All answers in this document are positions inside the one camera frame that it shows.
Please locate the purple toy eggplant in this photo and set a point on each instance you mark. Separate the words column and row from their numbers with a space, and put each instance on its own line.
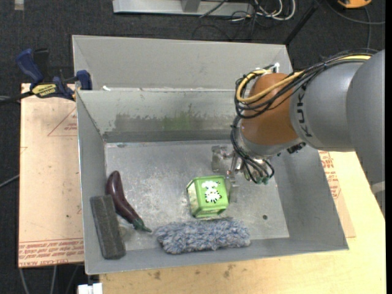
column 118, row 194

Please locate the green printed box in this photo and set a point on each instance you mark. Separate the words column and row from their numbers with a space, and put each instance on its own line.
column 209, row 196

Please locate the black cylinder on white bracket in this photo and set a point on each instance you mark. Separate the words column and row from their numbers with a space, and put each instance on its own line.
column 296, row 148

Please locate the brown cardboard board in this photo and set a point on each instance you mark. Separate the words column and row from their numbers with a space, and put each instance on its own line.
column 49, row 176

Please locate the dark grey flat block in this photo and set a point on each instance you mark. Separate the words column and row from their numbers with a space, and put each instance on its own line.
column 107, row 227

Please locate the grey metal bin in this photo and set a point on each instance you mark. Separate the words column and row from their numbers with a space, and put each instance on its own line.
column 171, row 164

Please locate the blue-grey fluffy cloth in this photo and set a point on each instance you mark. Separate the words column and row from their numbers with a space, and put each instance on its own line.
column 202, row 236

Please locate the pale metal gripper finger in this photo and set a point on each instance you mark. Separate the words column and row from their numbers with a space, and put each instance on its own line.
column 233, row 188
column 219, row 159

